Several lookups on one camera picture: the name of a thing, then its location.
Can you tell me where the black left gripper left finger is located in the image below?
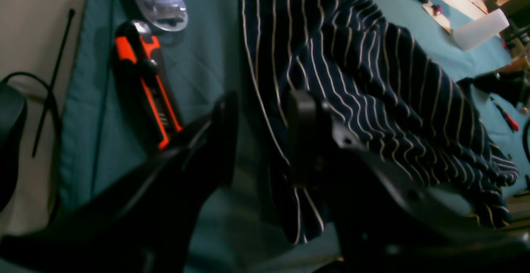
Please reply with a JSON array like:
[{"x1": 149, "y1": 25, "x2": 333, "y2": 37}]
[{"x1": 1, "y1": 92, "x2": 239, "y2": 273}]

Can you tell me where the orange black utility knife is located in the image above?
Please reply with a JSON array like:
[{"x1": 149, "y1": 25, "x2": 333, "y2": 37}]
[{"x1": 114, "y1": 20, "x2": 184, "y2": 150}]

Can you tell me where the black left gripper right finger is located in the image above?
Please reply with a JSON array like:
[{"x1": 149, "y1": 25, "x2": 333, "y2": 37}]
[{"x1": 288, "y1": 91, "x2": 529, "y2": 273}]

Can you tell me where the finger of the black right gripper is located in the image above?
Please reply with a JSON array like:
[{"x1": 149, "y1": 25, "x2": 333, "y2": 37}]
[{"x1": 458, "y1": 70, "x2": 526, "y2": 107}]

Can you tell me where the white cardboard sheet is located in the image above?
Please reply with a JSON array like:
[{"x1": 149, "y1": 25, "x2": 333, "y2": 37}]
[{"x1": 422, "y1": 1, "x2": 452, "y2": 34}]

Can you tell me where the navy white striped t-shirt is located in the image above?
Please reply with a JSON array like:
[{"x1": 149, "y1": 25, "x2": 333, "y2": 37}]
[{"x1": 240, "y1": 0, "x2": 519, "y2": 244}]

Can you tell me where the black computer mouse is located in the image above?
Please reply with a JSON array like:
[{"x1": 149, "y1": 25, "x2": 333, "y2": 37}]
[{"x1": 0, "y1": 84, "x2": 28, "y2": 211}]

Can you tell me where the translucent plastic cup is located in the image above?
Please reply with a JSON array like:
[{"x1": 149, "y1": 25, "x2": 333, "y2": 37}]
[{"x1": 452, "y1": 9, "x2": 510, "y2": 51}]

